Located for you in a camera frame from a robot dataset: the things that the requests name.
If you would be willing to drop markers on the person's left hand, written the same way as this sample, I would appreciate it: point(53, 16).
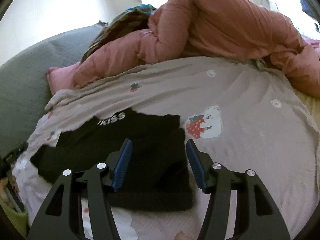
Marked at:
point(4, 185)

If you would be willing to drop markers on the person's right hand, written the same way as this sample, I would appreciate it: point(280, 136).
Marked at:
point(186, 236)

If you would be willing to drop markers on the dark multicolour striped cloth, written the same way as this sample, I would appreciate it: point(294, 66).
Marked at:
point(132, 19)

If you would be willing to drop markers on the pink ruffled pillow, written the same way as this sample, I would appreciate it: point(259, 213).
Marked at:
point(61, 78)

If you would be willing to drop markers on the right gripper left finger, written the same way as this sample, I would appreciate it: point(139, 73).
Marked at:
point(60, 215)

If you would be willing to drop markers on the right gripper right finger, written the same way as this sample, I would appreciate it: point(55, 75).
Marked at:
point(257, 215)

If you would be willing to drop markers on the pink puffy duvet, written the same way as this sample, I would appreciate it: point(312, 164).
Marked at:
point(236, 29)

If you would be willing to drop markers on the pink strawberry print bedsheet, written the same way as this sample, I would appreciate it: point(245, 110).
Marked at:
point(260, 124)

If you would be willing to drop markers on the black sweater with orange cuffs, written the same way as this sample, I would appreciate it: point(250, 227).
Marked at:
point(144, 154)

